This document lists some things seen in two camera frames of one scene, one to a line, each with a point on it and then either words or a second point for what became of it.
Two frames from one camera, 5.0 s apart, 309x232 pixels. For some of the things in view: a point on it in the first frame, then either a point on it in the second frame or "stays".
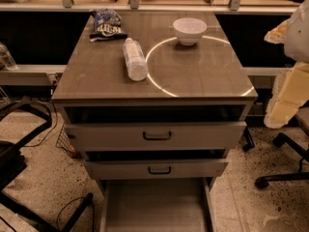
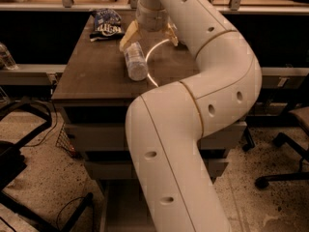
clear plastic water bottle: x=136 y=64 stays
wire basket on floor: x=64 y=142 stays
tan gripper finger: x=277 y=35 to x=171 y=34
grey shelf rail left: x=30 y=74 stays
